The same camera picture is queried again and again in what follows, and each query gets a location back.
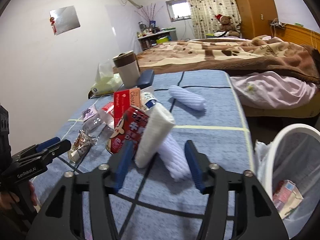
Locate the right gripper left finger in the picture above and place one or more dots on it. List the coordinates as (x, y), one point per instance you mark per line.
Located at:
(62, 216)

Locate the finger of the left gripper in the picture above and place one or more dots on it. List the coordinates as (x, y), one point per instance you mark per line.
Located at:
(36, 148)
(47, 155)

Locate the yellow tissue pack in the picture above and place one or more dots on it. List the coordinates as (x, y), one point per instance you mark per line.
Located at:
(106, 81)

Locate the purple drink carton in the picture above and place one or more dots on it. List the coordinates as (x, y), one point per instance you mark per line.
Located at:
(89, 112)

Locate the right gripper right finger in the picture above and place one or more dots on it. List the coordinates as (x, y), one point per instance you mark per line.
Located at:
(238, 207)

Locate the teddy bear santa hat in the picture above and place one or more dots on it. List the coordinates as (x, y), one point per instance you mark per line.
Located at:
(226, 26)

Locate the red medicine box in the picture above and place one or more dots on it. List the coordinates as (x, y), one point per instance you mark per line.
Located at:
(123, 100)

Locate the brown paw print blanket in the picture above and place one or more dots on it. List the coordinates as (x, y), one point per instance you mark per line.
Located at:
(234, 56)

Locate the small shelf desk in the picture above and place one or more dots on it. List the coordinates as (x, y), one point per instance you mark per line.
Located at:
(153, 39)

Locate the window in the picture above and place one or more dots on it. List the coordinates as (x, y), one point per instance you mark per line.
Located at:
(178, 10)

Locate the pink bed sheet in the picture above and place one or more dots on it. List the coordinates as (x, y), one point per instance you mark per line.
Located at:
(269, 90)

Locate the heart pattern curtain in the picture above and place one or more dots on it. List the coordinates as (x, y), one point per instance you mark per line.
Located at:
(204, 13)

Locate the purple branch vase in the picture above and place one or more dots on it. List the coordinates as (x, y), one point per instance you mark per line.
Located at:
(148, 13)

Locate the brown paper bag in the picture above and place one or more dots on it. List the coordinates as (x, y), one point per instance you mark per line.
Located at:
(286, 203)

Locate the blue plaid table cloth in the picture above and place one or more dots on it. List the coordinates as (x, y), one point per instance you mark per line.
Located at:
(207, 111)

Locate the snack wrapper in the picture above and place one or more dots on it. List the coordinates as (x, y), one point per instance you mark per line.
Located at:
(81, 146)

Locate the lavender striped roll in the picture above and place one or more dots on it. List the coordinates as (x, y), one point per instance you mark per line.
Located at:
(187, 98)
(174, 159)

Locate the person left hand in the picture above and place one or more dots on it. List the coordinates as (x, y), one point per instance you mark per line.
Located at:
(8, 199)

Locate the wooden wardrobe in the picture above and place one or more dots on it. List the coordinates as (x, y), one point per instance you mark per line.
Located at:
(256, 16)

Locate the wooden headboard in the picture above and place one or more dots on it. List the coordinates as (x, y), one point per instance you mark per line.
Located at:
(296, 34)

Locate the clear plastic bottle red label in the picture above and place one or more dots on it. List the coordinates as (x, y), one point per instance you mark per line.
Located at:
(104, 116)

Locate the silver wall poster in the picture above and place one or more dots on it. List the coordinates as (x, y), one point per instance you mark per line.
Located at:
(63, 20)

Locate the brown white tumbler cup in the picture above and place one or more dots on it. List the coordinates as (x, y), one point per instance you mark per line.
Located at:
(128, 68)

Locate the red cartoon drink can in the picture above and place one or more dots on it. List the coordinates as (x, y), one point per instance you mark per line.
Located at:
(130, 127)

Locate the white round trash bin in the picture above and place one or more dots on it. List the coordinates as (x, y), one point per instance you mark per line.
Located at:
(293, 155)

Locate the white blue paper cup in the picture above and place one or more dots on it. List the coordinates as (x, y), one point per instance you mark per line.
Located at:
(147, 101)

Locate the pink milk carton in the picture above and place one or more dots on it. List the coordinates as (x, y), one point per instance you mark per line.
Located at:
(285, 186)

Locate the dark blue glasses case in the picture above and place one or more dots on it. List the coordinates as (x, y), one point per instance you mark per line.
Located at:
(146, 79)

